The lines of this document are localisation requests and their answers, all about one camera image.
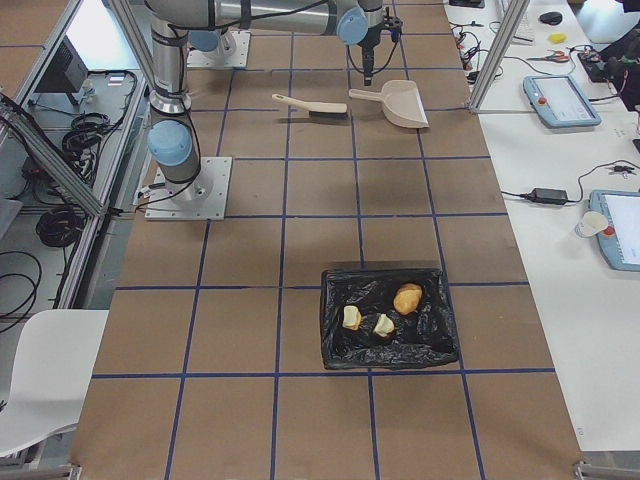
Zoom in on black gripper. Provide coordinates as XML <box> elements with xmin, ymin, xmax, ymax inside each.
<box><xmin>359</xmin><ymin>42</ymin><xmax>375</xmax><ymax>86</ymax></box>

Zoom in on beige plastic dustpan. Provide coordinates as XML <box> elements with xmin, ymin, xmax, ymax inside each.
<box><xmin>348</xmin><ymin>80</ymin><xmax>429</xmax><ymax>129</ymax></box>

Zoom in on beige hand brush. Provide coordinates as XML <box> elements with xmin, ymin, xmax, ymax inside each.
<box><xmin>271</xmin><ymin>93</ymin><xmax>348</xmax><ymax>119</ymax></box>

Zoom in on round bread roll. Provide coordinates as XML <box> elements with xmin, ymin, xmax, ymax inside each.
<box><xmin>393</xmin><ymin>283</ymin><xmax>423</xmax><ymax>315</ymax></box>

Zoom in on bread piece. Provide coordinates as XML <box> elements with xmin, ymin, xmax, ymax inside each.
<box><xmin>342</xmin><ymin>305</ymin><xmax>362</xmax><ymax>331</ymax></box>
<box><xmin>373</xmin><ymin>314</ymin><xmax>396</xmax><ymax>338</ymax></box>

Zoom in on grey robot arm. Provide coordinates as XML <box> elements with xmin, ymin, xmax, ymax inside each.
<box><xmin>188</xmin><ymin>29</ymin><xmax>236</xmax><ymax>58</ymax></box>
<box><xmin>146</xmin><ymin>1</ymin><xmax>403</xmax><ymax>201</ymax></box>

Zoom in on black bag lined bin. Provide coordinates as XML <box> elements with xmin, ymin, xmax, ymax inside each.
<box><xmin>320</xmin><ymin>268</ymin><xmax>460</xmax><ymax>370</ymax></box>

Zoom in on upper blue teach pendant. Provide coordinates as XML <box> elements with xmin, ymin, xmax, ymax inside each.
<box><xmin>522</xmin><ymin>75</ymin><xmax>601</xmax><ymax>129</ymax></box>

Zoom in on blue teach pendant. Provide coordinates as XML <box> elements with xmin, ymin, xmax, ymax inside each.
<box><xmin>522</xmin><ymin>75</ymin><xmax>601</xmax><ymax>129</ymax></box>
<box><xmin>589</xmin><ymin>189</ymin><xmax>639</xmax><ymax>272</ymax></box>

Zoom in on yellow sponge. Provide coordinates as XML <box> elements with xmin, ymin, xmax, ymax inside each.
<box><xmin>547</xmin><ymin>33</ymin><xmax>567</xmax><ymax>44</ymax></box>

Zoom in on black computer mouse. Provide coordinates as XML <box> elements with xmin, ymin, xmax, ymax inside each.
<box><xmin>538</xmin><ymin>11</ymin><xmax>563</xmax><ymax>26</ymax></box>

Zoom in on black power adapter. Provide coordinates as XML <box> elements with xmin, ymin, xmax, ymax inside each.
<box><xmin>530</xmin><ymin>188</ymin><xmax>569</xmax><ymax>205</ymax></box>

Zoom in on person in dark clothes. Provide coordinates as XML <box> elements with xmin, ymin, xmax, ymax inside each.
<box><xmin>600</xmin><ymin>23</ymin><xmax>639</xmax><ymax>111</ymax></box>

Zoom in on white paper cup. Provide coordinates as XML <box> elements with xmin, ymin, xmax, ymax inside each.
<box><xmin>574</xmin><ymin>210</ymin><xmax>609</xmax><ymax>238</ymax></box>

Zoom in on lower blue teach pendant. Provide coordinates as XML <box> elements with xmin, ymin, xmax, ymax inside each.
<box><xmin>589</xmin><ymin>189</ymin><xmax>639</xmax><ymax>272</ymax></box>

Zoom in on black control box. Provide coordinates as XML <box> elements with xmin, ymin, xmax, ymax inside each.
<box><xmin>35</xmin><ymin>36</ymin><xmax>88</xmax><ymax>106</ymax></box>

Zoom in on white chair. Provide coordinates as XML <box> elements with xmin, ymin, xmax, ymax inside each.
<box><xmin>1</xmin><ymin>309</ymin><xmax>109</xmax><ymax>457</ymax></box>

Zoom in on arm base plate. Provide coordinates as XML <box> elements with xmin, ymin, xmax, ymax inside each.
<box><xmin>187</xmin><ymin>30</ymin><xmax>251</xmax><ymax>70</ymax></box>
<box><xmin>143</xmin><ymin>157</ymin><xmax>233</xmax><ymax>221</ymax></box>

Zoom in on aluminium frame post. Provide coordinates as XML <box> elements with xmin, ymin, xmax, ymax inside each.
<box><xmin>468</xmin><ymin>0</ymin><xmax>529</xmax><ymax>114</ymax></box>

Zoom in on red handled scissors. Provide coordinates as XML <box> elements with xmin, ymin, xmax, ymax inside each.
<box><xmin>526</xmin><ymin>50</ymin><xmax>570</xmax><ymax>64</ymax></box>

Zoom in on aluminium side rail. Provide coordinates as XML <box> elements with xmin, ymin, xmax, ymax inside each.
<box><xmin>1</xmin><ymin>93</ymin><xmax>107</xmax><ymax>216</ymax></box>

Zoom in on black cable coil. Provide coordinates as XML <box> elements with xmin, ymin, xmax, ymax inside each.
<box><xmin>35</xmin><ymin>207</ymin><xmax>84</xmax><ymax>250</ymax></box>

